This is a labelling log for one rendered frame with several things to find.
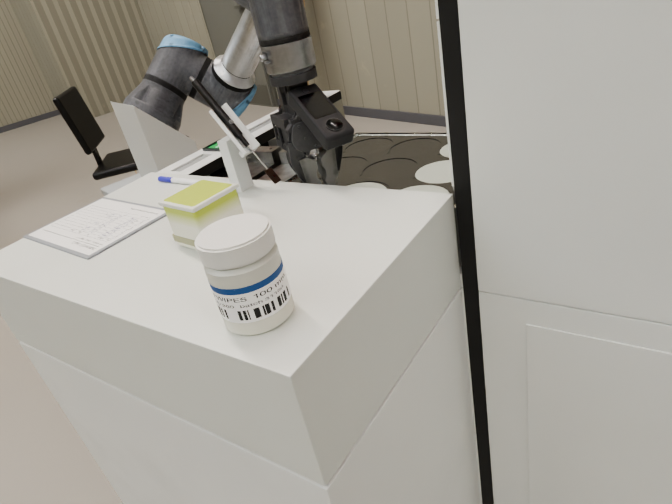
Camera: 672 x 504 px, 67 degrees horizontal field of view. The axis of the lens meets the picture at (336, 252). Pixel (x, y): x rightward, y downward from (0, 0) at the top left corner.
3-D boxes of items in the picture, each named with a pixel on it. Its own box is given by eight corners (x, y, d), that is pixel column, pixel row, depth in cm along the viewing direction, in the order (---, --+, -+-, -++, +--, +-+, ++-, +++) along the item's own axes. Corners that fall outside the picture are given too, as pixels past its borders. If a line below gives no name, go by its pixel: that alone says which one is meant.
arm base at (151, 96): (118, 105, 138) (134, 72, 138) (170, 133, 146) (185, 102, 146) (126, 103, 125) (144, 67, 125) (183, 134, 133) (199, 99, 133)
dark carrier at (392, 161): (512, 139, 97) (511, 136, 97) (439, 224, 74) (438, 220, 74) (358, 137, 116) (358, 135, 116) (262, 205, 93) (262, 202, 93)
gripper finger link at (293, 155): (318, 174, 83) (307, 123, 79) (323, 177, 82) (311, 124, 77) (293, 184, 82) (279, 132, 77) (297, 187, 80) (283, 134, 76)
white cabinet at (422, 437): (557, 397, 154) (564, 135, 114) (422, 784, 89) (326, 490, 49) (374, 347, 189) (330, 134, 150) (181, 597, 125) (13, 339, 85)
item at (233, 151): (273, 184, 81) (249, 101, 74) (257, 195, 78) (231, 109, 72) (245, 182, 84) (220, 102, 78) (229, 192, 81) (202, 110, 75)
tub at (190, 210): (253, 229, 68) (238, 182, 65) (210, 257, 63) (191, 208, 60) (217, 221, 72) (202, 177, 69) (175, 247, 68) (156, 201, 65)
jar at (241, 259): (309, 300, 51) (286, 215, 46) (264, 345, 46) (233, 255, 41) (257, 288, 55) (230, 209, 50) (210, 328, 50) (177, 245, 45)
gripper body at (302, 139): (317, 135, 87) (301, 62, 81) (341, 145, 80) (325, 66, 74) (277, 150, 85) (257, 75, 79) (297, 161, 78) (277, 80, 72)
